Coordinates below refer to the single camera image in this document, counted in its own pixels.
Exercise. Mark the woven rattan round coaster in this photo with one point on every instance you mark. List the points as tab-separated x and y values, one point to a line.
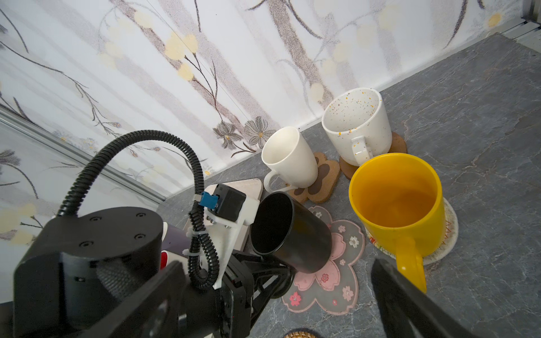
301	333

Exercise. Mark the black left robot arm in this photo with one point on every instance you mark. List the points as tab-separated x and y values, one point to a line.
100	275

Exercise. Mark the white woven rope coaster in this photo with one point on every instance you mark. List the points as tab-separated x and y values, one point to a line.
448	236

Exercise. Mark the brown paw print coaster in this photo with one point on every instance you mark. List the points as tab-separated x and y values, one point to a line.
319	192

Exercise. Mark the pink cherry blossom coaster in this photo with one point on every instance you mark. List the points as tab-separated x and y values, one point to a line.
335	287

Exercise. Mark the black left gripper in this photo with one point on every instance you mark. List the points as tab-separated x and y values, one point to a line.
248	284

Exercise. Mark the cream mug front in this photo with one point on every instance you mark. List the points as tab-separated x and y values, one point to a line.
288	155

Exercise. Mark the red interior white mug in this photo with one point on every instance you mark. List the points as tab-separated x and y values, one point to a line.
170	257

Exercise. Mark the brown round wooden coaster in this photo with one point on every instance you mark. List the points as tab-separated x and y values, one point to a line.
398	145

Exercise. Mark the black mug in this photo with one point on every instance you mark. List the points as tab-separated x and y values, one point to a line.
287	231

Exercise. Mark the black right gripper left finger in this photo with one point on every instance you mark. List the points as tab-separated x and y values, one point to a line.
151	311

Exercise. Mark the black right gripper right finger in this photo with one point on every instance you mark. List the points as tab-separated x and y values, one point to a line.
404	308

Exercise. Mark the yellow mug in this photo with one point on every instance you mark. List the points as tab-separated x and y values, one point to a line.
399	199

